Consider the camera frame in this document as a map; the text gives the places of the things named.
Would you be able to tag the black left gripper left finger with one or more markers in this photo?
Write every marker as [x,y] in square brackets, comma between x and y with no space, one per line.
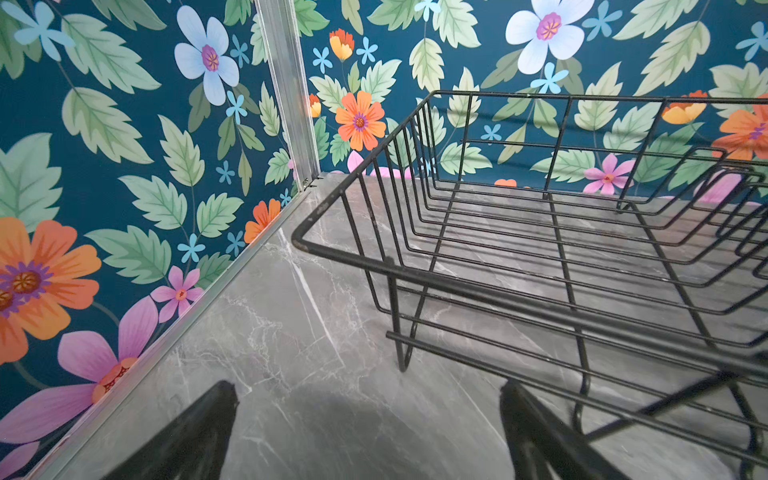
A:
[192,446]

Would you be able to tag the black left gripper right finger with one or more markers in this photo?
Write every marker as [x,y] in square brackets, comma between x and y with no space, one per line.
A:
[542,446]

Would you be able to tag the black wire dish rack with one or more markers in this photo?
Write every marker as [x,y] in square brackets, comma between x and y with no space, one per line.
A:
[595,248]

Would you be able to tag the aluminium frame post back left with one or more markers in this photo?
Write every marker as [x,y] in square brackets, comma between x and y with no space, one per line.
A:
[282,44]

